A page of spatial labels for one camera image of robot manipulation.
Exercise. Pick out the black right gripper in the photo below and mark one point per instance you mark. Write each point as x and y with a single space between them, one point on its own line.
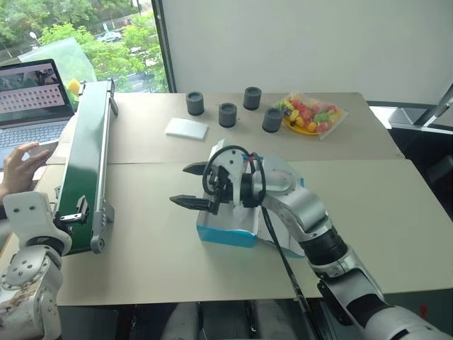
222 182

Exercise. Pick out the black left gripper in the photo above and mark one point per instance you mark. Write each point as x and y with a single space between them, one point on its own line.
64 225

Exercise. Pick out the small white handheld device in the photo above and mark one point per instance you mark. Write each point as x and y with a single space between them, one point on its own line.
44 148

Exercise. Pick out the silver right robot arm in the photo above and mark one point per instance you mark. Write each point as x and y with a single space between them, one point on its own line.
304 209

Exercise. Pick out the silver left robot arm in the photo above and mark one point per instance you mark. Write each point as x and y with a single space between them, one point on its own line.
28 283

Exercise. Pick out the blue white cardboard shoebox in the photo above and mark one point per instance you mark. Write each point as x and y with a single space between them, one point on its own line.
226 235

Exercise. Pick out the person's bare hand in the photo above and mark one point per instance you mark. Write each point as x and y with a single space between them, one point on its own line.
17 170

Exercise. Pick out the white foam pad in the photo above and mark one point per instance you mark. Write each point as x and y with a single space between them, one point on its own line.
186 129

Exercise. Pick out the brown cardboard sheet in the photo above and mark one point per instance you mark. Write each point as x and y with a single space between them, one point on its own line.
58 152

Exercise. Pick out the green conveyor belt unit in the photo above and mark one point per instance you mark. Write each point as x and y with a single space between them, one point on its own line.
86 148

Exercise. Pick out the dark grey cylinder cup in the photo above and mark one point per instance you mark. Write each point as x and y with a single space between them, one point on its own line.
252 99
227 116
272 121
195 104

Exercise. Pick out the grey laptop computer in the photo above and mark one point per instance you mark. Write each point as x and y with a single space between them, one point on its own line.
35 124

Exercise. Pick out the yellow plastic plate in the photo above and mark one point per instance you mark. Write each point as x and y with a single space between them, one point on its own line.
301 129

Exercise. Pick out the yellow toy fruit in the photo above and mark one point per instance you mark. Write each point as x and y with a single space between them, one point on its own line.
73 86

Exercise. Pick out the clear bag of toy fruit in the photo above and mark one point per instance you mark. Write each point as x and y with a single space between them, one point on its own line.
315 113

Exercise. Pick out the translucent green plastic bag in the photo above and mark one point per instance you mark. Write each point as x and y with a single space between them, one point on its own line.
67 58

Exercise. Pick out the black furniture block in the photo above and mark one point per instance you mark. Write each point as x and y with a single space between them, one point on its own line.
424 156

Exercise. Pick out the silver metal bar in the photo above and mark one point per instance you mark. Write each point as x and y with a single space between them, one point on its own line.
440 104

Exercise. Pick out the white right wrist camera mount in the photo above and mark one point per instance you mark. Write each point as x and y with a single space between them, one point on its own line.
231 164

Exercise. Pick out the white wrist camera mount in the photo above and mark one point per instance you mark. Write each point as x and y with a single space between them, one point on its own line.
24 212
231 164

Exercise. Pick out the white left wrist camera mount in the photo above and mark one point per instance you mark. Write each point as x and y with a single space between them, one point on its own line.
24 212

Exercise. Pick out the dark table leg frame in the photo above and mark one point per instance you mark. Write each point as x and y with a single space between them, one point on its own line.
226 320

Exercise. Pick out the black window frame post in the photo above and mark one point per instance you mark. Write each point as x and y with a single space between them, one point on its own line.
165 46

